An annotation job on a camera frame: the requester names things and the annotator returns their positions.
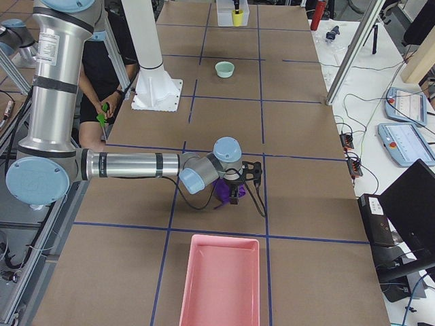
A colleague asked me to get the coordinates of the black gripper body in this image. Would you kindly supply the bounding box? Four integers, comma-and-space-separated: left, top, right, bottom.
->
224, 171, 245, 192

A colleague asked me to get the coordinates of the purple cloth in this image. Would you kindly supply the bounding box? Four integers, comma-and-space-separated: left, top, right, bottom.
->
213, 179, 246, 207

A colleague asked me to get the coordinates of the yellow plastic cup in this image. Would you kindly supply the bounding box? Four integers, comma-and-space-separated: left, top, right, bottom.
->
232, 10, 244, 26

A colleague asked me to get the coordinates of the black computer box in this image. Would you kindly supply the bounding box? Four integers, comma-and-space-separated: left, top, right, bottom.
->
358, 194, 395, 247

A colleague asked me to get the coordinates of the clear plastic bin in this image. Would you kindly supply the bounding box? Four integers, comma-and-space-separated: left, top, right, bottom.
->
216, 0, 249, 27

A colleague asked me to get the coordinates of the light green bowl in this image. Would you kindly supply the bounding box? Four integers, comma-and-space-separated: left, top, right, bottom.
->
215, 61, 234, 78

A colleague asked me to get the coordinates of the red bottle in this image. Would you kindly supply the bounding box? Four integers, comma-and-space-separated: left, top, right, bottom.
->
310, 0, 326, 31

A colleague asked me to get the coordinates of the pink plastic bin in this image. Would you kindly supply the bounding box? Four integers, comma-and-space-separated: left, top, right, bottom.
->
179, 234, 260, 325

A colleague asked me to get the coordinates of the black power strip left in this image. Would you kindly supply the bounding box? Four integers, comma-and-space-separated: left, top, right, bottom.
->
339, 133, 354, 151

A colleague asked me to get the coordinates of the black power strip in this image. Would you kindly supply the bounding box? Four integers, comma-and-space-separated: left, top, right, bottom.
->
339, 133, 354, 151
347, 157, 363, 179

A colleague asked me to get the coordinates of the black power strip right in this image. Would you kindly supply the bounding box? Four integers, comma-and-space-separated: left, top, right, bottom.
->
347, 157, 363, 179

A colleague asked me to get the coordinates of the seated person in black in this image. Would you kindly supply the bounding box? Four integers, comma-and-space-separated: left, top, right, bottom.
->
79, 12, 138, 152

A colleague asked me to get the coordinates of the black monitor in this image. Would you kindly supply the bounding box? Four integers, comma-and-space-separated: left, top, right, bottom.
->
379, 159, 434, 254

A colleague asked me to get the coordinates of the lower teach pendant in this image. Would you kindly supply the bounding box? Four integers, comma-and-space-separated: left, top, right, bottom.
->
377, 122, 434, 167

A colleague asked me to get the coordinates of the teach pendant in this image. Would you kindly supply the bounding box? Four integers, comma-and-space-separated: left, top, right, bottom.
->
385, 87, 428, 127
377, 122, 434, 167

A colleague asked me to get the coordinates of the upper teach pendant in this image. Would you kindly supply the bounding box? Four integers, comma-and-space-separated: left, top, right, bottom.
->
385, 87, 428, 127

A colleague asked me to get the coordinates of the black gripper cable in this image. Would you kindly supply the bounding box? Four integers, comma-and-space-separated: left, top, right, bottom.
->
161, 166, 268, 218

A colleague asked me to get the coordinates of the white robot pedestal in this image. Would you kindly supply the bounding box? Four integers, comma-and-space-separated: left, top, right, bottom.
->
122, 0, 183, 112

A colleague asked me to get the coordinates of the grey aluminium frame post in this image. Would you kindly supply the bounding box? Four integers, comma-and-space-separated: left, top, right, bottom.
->
326, 0, 385, 105

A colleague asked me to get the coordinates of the green handled tool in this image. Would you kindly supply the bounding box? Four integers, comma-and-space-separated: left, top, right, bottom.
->
96, 103, 109, 128

